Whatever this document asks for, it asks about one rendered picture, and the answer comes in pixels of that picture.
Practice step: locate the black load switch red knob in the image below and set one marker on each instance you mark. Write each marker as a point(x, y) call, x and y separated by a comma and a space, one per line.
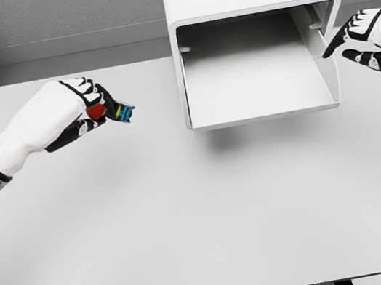
point(96, 112)

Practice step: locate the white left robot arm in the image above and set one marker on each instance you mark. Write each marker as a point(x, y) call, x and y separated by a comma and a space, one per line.
point(1, 157)

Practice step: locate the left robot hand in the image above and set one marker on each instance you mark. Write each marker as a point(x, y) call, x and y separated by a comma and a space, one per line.
point(55, 107)

